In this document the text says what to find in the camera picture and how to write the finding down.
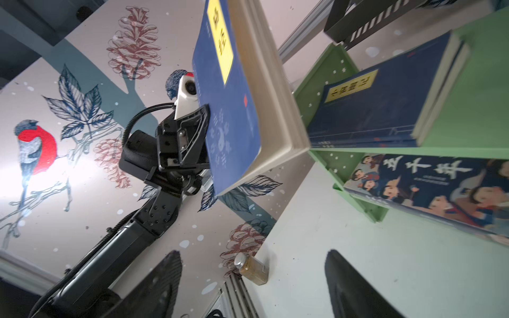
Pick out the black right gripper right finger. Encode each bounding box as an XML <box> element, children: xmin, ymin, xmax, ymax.
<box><xmin>325</xmin><ymin>250</ymin><xmax>402</xmax><ymax>317</ymax></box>

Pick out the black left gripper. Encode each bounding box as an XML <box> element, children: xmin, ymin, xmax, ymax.
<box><xmin>156</xmin><ymin>104</ymin><xmax>210</xmax><ymax>174</ymax></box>

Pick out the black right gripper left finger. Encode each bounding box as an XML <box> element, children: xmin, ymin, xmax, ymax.
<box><xmin>103</xmin><ymin>250</ymin><xmax>183</xmax><ymax>318</ymax></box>

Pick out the colourful cartoon cover book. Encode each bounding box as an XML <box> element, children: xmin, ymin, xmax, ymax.
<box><xmin>344</xmin><ymin>154</ymin><xmax>508</xmax><ymax>245</ymax></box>

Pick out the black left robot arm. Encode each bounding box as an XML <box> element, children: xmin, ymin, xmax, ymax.
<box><xmin>29</xmin><ymin>103</ymin><xmax>211</xmax><ymax>317</ymax></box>

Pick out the small glass jar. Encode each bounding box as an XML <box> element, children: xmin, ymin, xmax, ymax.
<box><xmin>234</xmin><ymin>253</ymin><xmax>269</xmax><ymax>286</ymax></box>

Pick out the black hanging basket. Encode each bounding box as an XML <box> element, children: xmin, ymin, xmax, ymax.
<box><xmin>323</xmin><ymin>0</ymin><xmax>426</xmax><ymax>51</ymax></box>

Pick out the green wooden shelf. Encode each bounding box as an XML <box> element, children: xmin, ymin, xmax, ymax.
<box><xmin>309</xmin><ymin>8</ymin><xmax>508</xmax><ymax>223</ymax></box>

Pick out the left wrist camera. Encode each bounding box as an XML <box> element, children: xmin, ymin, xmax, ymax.
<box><xmin>174</xmin><ymin>72</ymin><xmax>199</xmax><ymax>119</ymax></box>

